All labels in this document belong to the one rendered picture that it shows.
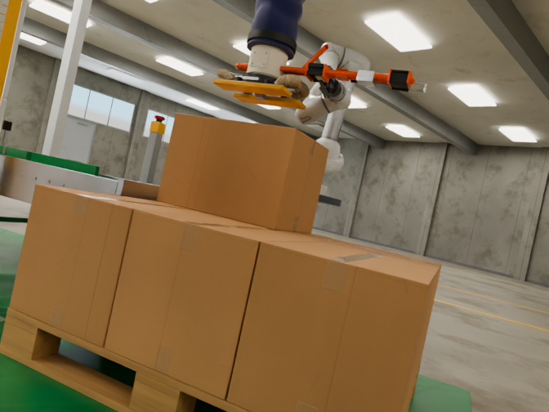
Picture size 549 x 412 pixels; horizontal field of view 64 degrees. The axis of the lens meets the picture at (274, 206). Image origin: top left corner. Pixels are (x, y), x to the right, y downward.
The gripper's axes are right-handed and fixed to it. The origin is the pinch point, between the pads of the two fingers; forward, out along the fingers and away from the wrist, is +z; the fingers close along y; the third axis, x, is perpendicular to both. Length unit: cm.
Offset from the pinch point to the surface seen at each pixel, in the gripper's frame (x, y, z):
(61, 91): 347, -11, -159
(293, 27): 16.3, -18.4, 3.0
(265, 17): 26.9, -18.6, 10.9
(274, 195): 0, 56, 21
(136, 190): 63, 66, 25
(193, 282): -7, 84, 79
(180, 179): 47, 57, 19
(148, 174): 119, 58, -48
